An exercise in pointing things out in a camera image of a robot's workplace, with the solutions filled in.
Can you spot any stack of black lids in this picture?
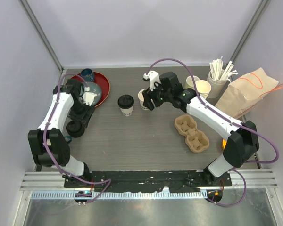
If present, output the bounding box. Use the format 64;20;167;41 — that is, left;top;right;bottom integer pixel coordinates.
66;121;85;138

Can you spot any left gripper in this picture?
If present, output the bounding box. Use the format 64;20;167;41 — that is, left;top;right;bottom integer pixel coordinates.
68;99;95;128

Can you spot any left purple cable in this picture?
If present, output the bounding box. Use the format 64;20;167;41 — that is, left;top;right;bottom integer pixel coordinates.
43;74;112;203

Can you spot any cardboard cup carrier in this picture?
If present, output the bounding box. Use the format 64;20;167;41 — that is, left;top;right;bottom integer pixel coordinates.
174;114;210;153

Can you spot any brown paper bag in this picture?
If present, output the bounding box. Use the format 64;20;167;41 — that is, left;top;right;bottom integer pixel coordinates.
215;67;283;119

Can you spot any purple cable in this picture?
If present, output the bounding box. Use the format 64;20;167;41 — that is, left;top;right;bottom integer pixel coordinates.
43;74;112;203
147;58;280;208

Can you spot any yellow-green mug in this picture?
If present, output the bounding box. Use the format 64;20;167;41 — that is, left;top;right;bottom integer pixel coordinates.
184;76;200;89

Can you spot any white paper cup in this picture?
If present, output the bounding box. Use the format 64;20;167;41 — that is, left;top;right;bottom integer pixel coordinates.
120;106;133;116
138;89;149;110

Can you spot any dark blue mug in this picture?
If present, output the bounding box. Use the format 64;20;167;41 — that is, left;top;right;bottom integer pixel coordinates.
81;68;95;82

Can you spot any orange bowl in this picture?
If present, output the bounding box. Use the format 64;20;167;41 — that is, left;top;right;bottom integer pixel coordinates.
222;139;227;150

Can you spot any aluminium rail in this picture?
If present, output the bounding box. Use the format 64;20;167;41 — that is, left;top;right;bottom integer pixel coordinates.
20;169;277;202

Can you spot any stack of paper cups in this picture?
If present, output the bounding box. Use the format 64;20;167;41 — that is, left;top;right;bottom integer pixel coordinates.
196;80;211;99

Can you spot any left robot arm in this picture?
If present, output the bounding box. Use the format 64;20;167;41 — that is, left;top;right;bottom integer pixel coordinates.
28;79;96;188

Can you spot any red round tray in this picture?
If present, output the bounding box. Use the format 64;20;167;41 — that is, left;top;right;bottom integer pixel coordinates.
72;70;110;107

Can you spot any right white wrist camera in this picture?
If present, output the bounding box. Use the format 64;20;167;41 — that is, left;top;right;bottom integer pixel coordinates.
143;70;161;91

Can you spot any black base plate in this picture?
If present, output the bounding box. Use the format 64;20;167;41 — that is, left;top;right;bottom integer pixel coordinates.
63;169;233;193

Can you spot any bundle of wrapped straws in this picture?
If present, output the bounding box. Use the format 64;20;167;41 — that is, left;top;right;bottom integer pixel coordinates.
209;57;238;82

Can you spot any blue ceramic plate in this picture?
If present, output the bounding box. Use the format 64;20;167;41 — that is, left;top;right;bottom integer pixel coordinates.
87;81;102;105

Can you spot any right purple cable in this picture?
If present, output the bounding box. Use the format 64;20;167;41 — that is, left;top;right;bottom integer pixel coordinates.
147;58;280;208

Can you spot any teal mug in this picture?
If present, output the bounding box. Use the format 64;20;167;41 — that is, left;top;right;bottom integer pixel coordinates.
64;136;72;144

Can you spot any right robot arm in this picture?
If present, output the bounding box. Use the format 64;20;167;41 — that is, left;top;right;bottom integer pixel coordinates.
142;71;259;186

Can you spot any white straw holder cup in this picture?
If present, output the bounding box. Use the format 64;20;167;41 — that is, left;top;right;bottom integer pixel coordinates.
207;71;231;99

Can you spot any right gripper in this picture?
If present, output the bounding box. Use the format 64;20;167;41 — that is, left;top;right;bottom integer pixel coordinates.
142;79;173;111

